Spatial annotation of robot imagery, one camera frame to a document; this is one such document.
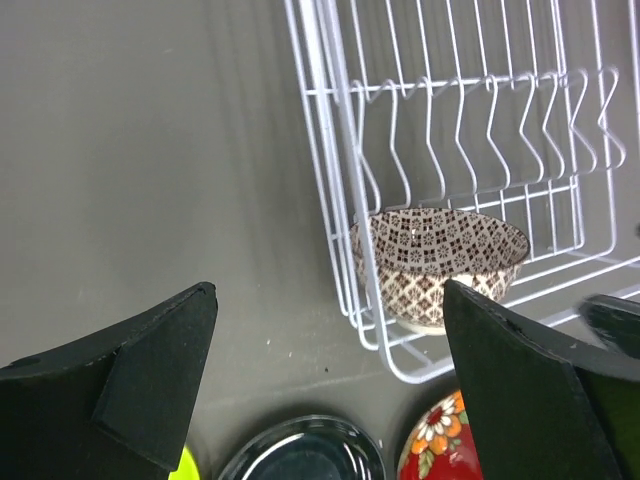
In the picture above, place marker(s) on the patterned ceramic bowl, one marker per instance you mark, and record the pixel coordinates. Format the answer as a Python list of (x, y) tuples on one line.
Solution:
[(417, 250)]

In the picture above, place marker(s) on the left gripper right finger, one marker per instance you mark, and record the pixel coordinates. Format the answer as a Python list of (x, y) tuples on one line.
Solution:
[(541, 403)]

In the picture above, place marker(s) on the black plate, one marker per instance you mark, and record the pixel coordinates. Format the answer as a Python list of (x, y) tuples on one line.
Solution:
[(308, 447)]

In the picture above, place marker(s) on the green plate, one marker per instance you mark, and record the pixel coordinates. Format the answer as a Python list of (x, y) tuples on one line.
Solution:
[(188, 468)]

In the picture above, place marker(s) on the red floral plate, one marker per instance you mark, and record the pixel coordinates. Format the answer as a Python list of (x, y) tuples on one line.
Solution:
[(440, 445)]

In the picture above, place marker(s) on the white wire dish rack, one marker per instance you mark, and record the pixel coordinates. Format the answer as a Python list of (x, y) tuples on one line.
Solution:
[(527, 111)]

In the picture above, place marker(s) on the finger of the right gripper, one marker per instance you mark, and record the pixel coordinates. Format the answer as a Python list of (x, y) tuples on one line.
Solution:
[(614, 321)]

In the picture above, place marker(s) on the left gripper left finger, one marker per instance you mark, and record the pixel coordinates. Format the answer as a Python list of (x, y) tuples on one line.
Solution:
[(115, 404)]

